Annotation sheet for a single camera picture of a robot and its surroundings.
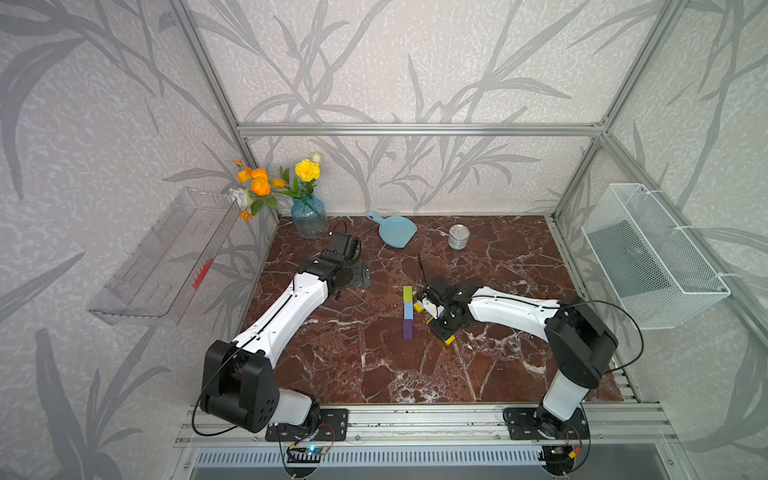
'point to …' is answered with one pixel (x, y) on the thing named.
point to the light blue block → (409, 311)
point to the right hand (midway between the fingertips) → (438, 327)
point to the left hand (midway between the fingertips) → (352, 273)
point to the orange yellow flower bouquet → (264, 191)
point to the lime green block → (408, 294)
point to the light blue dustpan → (394, 232)
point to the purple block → (408, 329)
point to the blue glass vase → (310, 216)
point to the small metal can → (458, 236)
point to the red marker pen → (203, 273)
